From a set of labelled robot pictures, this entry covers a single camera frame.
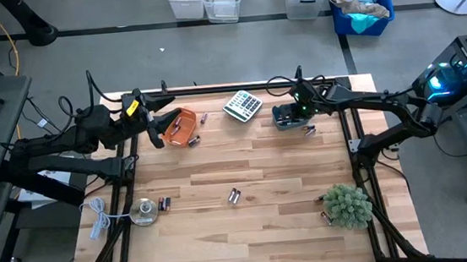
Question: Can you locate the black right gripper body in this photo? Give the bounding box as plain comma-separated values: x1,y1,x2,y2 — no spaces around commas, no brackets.
290,78,334,117

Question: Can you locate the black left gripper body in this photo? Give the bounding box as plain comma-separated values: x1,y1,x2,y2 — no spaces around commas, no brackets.
119,85,166,153

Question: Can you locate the teal plastic bin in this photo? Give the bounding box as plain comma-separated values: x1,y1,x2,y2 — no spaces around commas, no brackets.
270,101,317,134

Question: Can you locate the yellow tape label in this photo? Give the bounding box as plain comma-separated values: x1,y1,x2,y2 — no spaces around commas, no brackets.
124,99,141,117

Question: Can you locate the orange plastic bin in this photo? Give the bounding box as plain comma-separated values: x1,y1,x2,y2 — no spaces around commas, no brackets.
158,106,200,149

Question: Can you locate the white calculator with dark keys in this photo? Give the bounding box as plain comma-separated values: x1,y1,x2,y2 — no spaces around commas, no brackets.
220,87,266,126

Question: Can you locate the blue laundry bin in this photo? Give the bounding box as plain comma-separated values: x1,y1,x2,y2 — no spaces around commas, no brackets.
329,0,398,41

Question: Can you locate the teal cloth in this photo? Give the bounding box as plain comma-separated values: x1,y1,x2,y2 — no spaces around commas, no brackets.
348,11,381,35

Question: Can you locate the silver tape dispenser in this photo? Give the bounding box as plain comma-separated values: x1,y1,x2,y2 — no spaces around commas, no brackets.
128,196,160,229

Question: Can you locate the white paper booklet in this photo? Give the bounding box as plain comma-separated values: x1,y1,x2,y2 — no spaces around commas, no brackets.
15,166,76,212

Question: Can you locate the beige cloth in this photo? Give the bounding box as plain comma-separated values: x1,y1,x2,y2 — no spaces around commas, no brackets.
329,0,391,24

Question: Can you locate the artificial green plant in pot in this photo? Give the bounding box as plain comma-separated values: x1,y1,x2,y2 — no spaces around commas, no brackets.
320,180,376,233

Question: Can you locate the black desk support bar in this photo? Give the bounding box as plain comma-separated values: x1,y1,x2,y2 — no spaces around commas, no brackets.
6,169,87,213

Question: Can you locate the clear storage bin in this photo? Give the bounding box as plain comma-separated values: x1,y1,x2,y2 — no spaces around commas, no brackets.
203,0,247,26

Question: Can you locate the black stand leg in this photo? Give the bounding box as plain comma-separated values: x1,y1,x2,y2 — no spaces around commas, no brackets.
0,0,61,52

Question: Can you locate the black computer with RGB lights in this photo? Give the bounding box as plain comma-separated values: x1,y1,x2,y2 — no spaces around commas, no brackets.
406,33,467,110

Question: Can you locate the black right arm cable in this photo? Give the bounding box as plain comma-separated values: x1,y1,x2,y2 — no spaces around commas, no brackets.
264,71,329,99

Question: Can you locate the white coiled cable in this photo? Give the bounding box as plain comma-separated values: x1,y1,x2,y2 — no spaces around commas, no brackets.
79,194,136,242

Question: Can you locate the yellow cable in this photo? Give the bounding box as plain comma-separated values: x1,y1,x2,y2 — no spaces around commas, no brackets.
0,0,27,142

